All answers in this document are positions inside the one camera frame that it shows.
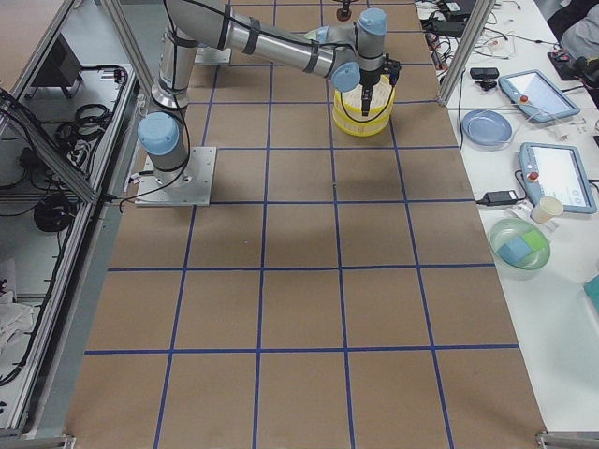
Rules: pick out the green sponge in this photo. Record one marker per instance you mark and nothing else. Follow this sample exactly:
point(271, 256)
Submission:
point(535, 240)

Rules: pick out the teach pendant tablet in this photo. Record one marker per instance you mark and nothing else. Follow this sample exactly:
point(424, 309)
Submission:
point(537, 97)
point(556, 171)

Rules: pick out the aluminium frame post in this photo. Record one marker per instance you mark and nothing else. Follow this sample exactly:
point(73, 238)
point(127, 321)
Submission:
point(471, 34)

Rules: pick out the black webcam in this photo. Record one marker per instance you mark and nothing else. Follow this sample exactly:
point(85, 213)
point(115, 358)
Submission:
point(485, 77)

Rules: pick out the yellow steamer basket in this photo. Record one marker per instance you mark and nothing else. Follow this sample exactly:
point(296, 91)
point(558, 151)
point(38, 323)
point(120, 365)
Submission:
point(349, 104)
point(354, 128)

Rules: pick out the near teach pendant tablet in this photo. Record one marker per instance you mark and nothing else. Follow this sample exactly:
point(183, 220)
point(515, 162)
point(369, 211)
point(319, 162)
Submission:
point(556, 171)

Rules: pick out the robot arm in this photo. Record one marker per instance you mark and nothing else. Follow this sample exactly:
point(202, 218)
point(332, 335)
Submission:
point(349, 55)

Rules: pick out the green glass bowl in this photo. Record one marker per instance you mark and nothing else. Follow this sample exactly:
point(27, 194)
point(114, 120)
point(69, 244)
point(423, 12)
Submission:
point(505, 230)

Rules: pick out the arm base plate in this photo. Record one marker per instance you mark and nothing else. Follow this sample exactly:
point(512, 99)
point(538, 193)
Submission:
point(194, 187)
point(207, 55)

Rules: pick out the far teach pendant tablet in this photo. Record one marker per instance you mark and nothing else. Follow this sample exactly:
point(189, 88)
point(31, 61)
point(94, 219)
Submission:
point(537, 97)

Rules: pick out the blue plate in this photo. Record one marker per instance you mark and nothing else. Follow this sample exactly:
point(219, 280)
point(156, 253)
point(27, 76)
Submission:
point(487, 128)

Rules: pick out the blue sponge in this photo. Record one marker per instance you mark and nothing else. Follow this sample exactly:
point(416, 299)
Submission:
point(515, 252)

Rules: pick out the paper cup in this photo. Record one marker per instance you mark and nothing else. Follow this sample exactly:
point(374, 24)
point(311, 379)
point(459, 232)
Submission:
point(546, 209)

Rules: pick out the black power adapter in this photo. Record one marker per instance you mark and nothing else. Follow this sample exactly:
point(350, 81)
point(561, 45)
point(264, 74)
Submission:
point(499, 198)

